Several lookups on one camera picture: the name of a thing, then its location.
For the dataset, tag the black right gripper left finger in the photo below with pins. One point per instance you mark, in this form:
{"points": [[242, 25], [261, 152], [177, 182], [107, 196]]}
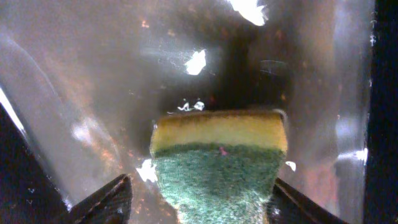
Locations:
{"points": [[111, 204]]}

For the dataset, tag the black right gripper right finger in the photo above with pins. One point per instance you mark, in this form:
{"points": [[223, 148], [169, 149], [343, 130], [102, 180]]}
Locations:
{"points": [[288, 206]]}

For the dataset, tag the yellow green scrub sponge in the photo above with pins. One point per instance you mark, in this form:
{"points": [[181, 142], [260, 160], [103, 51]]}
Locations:
{"points": [[219, 166]]}

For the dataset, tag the black plastic tray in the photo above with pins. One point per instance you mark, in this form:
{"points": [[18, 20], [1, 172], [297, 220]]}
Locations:
{"points": [[85, 83]]}

